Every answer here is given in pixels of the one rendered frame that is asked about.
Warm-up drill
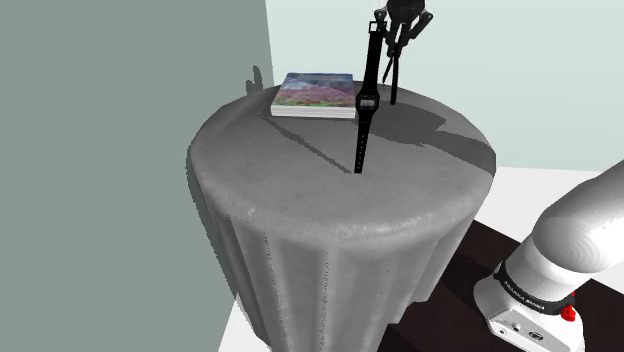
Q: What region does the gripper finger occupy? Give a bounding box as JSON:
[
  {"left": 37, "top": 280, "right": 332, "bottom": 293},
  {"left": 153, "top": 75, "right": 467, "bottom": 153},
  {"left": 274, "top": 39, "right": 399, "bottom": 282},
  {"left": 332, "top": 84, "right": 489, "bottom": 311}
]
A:
[
  {"left": 373, "top": 7, "right": 397, "bottom": 84},
  {"left": 389, "top": 10, "right": 435, "bottom": 106}
]

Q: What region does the black digital wristwatch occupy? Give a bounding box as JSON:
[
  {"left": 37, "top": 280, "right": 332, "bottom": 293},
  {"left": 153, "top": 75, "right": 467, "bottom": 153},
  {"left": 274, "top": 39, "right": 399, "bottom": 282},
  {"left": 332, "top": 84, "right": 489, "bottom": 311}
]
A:
[{"left": 353, "top": 20, "right": 387, "bottom": 175}]

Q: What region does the book with flower landscape cover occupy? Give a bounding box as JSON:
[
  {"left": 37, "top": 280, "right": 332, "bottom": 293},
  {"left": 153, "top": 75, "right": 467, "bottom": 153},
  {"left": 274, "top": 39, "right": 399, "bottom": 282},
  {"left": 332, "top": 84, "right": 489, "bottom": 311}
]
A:
[{"left": 270, "top": 71, "right": 358, "bottom": 120}]

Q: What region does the round table with grey cloth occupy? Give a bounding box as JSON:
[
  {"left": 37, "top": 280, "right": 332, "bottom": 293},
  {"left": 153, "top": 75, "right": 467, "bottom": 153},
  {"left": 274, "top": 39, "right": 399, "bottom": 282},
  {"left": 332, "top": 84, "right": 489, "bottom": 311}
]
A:
[{"left": 185, "top": 80, "right": 498, "bottom": 352}]

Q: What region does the dark robot stand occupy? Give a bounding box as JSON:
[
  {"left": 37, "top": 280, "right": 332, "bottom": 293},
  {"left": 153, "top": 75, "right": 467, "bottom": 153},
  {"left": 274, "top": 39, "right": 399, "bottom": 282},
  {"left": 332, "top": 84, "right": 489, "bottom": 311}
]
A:
[{"left": 377, "top": 219, "right": 624, "bottom": 352}]

